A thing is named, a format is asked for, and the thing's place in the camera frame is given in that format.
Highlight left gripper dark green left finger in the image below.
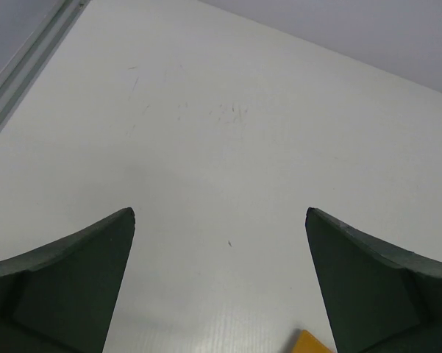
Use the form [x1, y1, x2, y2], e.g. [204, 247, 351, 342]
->
[0, 207, 135, 352]

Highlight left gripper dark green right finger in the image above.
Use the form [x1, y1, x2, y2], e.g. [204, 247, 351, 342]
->
[305, 207, 442, 352]

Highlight yellow leather card holder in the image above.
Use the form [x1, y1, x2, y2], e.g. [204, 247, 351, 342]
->
[285, 330, 332, 353]

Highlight aluminium frame rail left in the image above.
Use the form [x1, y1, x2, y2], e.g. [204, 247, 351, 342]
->
[0, 0, 88, 132]

